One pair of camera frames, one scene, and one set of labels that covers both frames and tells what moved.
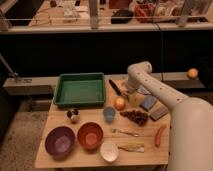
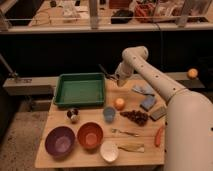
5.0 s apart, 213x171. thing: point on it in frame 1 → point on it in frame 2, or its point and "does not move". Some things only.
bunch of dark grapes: x=136 y=116 does not move
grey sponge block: x=158 y=112 does not move
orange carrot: x=158 y=135 does not move
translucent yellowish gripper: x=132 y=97 → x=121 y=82
